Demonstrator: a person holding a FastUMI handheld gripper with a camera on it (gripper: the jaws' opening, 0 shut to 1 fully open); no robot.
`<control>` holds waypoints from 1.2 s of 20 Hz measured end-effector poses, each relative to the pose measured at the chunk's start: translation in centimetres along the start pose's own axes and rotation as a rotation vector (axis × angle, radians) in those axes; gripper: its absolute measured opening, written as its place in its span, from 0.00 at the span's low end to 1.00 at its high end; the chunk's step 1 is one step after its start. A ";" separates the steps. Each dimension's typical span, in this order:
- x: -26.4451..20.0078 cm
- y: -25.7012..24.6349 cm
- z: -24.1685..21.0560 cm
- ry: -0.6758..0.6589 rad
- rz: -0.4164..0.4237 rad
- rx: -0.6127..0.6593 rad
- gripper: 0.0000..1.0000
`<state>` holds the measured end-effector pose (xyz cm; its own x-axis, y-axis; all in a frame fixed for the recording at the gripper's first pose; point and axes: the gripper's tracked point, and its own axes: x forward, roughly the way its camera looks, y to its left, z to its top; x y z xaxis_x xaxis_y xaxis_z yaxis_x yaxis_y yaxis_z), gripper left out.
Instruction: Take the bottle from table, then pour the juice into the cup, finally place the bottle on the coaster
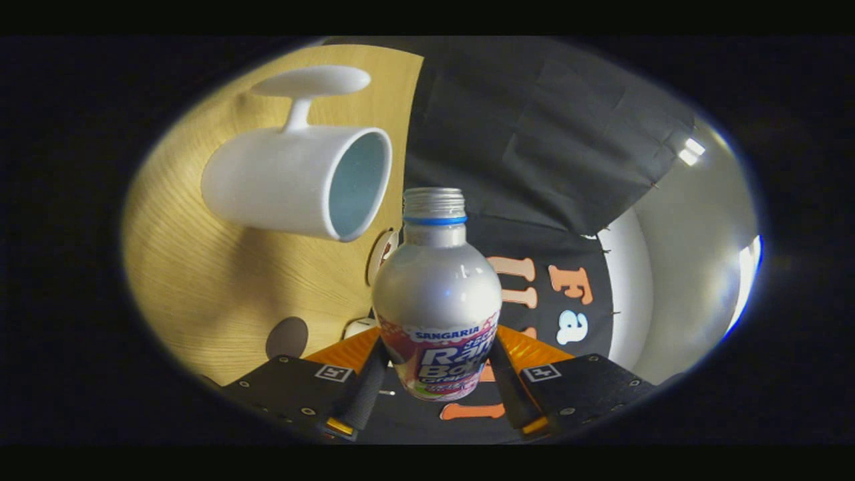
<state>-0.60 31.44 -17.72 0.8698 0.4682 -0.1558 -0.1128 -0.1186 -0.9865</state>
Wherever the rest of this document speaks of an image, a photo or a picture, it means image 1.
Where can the white round plate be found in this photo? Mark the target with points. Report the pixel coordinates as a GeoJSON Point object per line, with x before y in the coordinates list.
{"type": "Point", "coordinates": [374, 262]}

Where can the silver juice bottle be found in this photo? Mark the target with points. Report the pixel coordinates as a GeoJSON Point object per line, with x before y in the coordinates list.
{"type": "Point", "coordinates": [434, 294]}

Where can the white toaster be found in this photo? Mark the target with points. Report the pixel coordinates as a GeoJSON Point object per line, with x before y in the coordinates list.
{"type": "Point", "coordinates": [357, 329]}

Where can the dark round coaster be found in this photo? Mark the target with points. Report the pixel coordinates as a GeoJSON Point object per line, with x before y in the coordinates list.
{"type": "Point", "coordinates": [287, 337]}

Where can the black backdrop cloth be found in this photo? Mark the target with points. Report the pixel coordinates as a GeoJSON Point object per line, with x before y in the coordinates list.
{"type": "Point", "coordinates": [534, 120]}

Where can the wooden table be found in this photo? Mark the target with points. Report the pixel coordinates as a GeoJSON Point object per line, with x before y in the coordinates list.
{"type": "Point", "coordinates": [200, 280]}

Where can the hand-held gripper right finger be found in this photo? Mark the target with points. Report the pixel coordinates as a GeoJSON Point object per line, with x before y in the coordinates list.
{"type": "Point", "coordinates": [516, 394]}

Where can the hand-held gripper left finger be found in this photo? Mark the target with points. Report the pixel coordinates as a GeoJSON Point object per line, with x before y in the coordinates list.
{"type": "Point", "coordinates": [366, 394]}

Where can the ceiling light panel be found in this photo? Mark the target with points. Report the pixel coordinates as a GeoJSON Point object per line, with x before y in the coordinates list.
{"type": "Point", "coordinates": [691, 151]}

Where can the white cup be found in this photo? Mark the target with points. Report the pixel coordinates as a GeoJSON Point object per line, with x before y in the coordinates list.
{"type": "Point", "coordinates": [267, 180]}

